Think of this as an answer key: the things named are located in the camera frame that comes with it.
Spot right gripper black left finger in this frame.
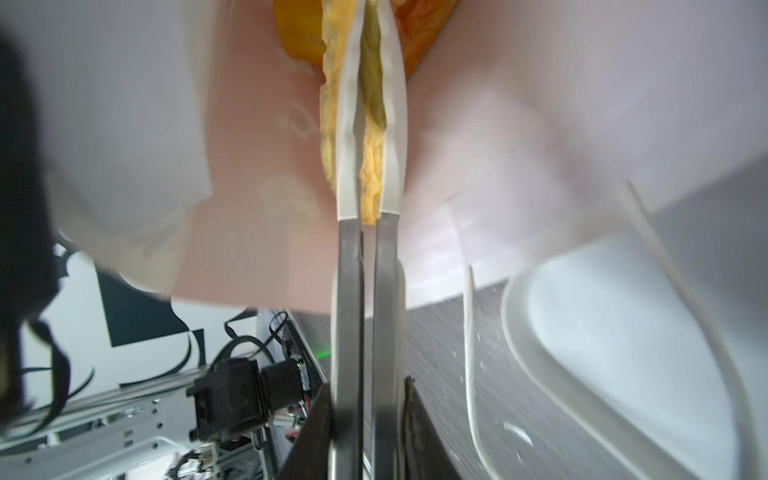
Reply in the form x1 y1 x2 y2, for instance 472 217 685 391
277 384 332 480

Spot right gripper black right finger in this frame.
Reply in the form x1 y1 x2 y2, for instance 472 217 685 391
403 377 461 480

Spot white-tipped steel tongs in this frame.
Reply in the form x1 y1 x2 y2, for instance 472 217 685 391
328 1 408 479

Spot red white paper bag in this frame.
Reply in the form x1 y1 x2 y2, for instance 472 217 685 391
0 0 768 480

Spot glazed fake pastry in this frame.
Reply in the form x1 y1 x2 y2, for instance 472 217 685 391
320 1 386 233

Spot orange fake croissant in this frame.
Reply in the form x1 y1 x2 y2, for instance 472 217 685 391
391 0 459 78

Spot yellow fake bread roll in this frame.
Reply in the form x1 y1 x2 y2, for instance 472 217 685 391
272 0 325 65

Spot white plastic tray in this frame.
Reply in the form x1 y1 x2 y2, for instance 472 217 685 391
502 232 767 479

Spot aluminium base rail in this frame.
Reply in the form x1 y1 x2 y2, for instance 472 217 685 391
1 367 207 479

